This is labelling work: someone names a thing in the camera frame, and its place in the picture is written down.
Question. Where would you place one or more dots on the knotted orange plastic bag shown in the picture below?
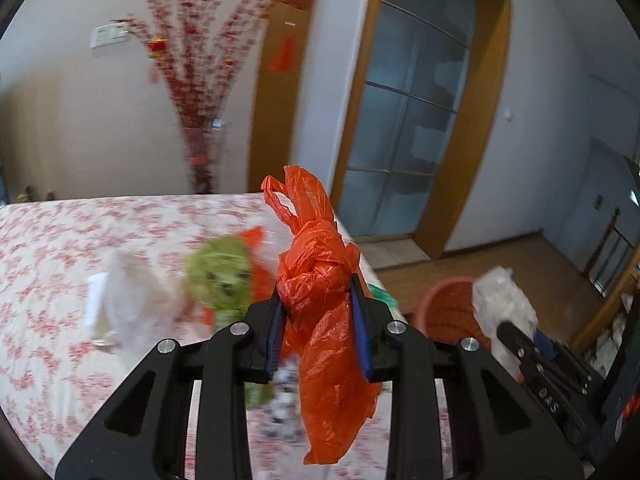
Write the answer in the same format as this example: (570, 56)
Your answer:
(320, 270)

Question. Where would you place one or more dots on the red hanging door ornament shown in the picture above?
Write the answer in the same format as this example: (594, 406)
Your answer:
(282, 55)

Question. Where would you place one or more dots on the glass floor vase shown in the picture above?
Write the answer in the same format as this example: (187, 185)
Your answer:
(202, 160)

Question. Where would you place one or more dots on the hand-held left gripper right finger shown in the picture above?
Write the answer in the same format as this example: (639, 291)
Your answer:
(359, 332)

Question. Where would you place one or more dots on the wooden door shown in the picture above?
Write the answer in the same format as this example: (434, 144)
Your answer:
(280, 125)

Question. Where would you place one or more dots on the dark wooden chair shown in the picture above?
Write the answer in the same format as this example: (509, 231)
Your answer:
(607, 255)

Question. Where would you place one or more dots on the wooden door frame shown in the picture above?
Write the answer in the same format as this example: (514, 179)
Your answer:
(490, 125)

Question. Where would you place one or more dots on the red blossom branches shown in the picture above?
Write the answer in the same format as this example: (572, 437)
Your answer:
(200, 60)

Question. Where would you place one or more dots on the frosted glass door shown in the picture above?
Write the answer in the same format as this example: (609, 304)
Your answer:
(410, 125)

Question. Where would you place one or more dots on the red floral tablecloth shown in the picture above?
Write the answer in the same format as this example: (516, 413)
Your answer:
(50, 260)

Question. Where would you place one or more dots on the red plastic basket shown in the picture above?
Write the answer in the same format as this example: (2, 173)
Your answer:
(445, 310)

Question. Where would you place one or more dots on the black white printed wrapper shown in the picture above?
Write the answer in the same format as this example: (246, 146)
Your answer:
(286, 400)

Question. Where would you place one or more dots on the red lantern ornament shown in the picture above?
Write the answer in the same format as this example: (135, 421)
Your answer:
(157, 46)

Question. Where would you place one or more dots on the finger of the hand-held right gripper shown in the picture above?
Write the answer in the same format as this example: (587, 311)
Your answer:
(550, 402)
(515, 340)

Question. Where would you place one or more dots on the grey blue door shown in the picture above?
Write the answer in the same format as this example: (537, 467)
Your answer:
(600, 195)

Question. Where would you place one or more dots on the clear plastic wrap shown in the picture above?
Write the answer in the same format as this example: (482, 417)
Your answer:
(500, 295)
(135, 300)

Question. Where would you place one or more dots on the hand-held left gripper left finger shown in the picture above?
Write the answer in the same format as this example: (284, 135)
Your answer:
(275, 340)

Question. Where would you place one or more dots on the green crumpled plastic bag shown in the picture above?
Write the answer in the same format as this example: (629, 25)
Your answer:
(220, 275)

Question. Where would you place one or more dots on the wooden side furniture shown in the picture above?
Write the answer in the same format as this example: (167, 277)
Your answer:
(607, 310)

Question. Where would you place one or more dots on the white light switch panel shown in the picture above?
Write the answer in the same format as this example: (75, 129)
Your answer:
(108, 36)

